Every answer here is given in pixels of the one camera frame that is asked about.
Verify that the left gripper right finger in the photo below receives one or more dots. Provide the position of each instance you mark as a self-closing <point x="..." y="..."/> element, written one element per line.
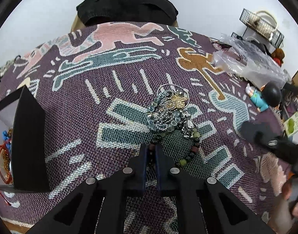
<point x="204" y="205"/>

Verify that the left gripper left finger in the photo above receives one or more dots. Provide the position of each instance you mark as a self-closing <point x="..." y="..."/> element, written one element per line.
<point x="97" y="206"/>

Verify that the finger of the seen right gripper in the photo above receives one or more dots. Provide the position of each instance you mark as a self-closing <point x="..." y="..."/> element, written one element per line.
<point x="263" y="136"/>

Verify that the person's right hand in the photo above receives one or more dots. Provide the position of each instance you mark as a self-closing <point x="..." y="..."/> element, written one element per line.
<point x="285" y="212"/>

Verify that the green tissue box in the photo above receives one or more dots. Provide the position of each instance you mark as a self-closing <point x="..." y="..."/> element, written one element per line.
<point x="291" y="125"/>

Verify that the black-haired boy figurine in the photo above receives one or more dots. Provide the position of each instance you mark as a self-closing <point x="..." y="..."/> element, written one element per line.
<point x="269" y="96"/>

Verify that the brown plush toy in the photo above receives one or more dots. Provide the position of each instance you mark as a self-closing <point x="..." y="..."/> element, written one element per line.
<point x="278" y="56"/>

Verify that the clear plastic bag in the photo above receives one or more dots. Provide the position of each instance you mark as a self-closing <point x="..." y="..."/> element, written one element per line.
<point x="246" y="60"/>

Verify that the black open gift box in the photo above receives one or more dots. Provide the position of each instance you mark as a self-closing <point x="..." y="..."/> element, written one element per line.
<point x="22" y="158"/>

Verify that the patterned purple woven blanket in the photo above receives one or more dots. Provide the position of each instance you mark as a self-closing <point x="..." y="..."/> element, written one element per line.
<point x="96" y="85"/>

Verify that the cream handbag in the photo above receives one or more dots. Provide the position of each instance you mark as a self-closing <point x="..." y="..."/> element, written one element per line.
<point x="266" y="23"/>

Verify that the black shoe rack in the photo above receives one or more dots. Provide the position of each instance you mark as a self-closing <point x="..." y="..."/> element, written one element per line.
<point x="5" y="67"/>

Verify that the black jacket on chair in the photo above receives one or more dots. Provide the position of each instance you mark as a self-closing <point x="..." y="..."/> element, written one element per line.
<point x="92" y="12"/>

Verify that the black wire wall basket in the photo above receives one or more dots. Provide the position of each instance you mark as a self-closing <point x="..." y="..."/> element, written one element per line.
<point x="249" y="18"/>

